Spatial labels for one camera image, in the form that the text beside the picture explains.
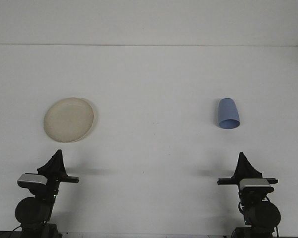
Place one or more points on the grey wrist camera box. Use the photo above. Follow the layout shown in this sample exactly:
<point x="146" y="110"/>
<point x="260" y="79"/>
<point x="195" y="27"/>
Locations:
<point x="31" y="179"/>
<point x="254" y="183"/>

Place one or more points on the pale round plate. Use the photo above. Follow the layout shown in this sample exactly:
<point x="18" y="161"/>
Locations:
<point x="68" y="120"/>

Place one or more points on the pale blue cup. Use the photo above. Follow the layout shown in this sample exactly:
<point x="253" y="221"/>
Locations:
<point x="227" y="111"/>

